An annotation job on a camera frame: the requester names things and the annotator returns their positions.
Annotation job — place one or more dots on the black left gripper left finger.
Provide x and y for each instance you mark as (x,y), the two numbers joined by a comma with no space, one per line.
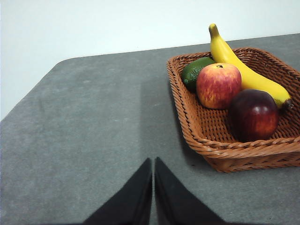
(131,201)

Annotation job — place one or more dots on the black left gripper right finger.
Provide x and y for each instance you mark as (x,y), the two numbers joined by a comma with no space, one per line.
(178,201)

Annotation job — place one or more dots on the dark red plum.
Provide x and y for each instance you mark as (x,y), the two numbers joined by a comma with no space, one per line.
(253,117)

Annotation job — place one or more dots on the brown wicker basket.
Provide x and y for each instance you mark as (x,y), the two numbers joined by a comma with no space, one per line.
(211,131)

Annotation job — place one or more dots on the red yellow apple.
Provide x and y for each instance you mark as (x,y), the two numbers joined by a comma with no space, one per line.
(218,86)

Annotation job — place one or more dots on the green avocado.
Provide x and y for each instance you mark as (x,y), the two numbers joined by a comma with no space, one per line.
(192,71)

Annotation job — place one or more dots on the yellow banana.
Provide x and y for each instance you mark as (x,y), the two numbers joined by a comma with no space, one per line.
(253,75)

